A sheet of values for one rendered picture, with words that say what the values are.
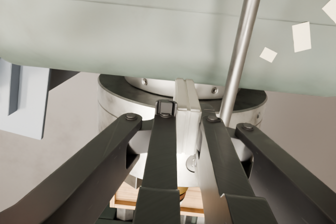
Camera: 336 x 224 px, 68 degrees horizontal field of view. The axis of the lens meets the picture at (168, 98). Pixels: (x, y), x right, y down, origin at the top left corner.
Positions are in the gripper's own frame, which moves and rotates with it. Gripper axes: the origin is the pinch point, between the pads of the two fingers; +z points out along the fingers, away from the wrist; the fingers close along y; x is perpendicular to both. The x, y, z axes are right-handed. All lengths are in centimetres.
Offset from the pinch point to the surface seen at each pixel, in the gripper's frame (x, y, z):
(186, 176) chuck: -16.2, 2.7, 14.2
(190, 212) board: -54, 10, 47
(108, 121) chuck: -10.8, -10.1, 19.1
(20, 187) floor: -134, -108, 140
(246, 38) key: 5.2, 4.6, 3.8
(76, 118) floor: -69, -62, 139
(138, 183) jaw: -21.3, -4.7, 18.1
